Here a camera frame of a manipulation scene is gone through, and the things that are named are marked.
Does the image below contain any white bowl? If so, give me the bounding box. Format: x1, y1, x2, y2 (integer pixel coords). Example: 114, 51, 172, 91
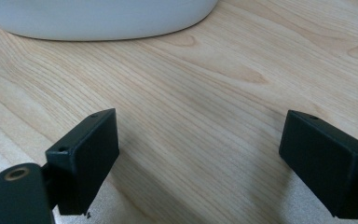
0, 0, 220, 42

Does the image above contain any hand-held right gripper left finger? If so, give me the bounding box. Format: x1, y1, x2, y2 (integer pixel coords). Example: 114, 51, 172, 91
45, 107, 120, 217

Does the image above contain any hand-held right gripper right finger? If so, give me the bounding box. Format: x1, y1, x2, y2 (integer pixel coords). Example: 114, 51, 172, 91
278, 109, 358, 220

